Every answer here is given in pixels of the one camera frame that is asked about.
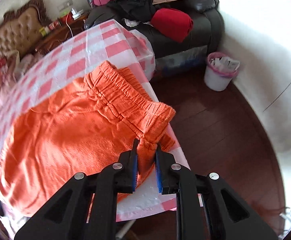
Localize orange pants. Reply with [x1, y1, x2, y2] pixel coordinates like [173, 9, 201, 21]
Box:
[0, 61, 175, 217]

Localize black clothing pile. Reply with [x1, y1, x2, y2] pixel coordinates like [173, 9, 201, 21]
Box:
[106, 0, 156, 23]

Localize white trash bin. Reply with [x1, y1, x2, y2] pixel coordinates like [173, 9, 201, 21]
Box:
[204, 52, 240, 92]

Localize pink checkered tablecloth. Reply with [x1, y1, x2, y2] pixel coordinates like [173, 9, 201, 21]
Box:
[0, 20, 187, 233]

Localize red cloth bundle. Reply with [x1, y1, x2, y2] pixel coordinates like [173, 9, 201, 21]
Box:
[150, 8, 193, 43]

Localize floral folded quilt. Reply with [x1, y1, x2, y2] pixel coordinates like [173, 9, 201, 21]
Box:
[0, 50, 20, 90]

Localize dark wooden nightstand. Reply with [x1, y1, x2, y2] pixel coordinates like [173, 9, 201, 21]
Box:
[33, 13, 88, 55]

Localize yellow lidded jar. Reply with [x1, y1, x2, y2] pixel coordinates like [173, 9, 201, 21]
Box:
[39, 27, 50, 37]

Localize red container on nightstand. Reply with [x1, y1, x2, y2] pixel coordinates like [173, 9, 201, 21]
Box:
[59, 12, 73, 25]

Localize white device on nightstand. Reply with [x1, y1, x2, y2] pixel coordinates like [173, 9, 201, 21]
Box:
[71, 8, 85, 20]

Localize black leather armchair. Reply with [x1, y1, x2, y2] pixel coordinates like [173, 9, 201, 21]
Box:
[85, 0, 224, 59]

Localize white wardrobe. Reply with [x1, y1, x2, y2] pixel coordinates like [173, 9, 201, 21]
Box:
[219, 0, 291, 152]

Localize tufted brown headboard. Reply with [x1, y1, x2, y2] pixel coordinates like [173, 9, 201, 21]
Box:
[0, 0, 51, 59]

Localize white charger cable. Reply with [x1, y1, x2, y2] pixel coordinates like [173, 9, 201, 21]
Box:
[64, 12, 76, 39]

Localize wall socket plate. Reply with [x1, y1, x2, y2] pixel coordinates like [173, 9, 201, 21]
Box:
[57, 0, 73, 11]

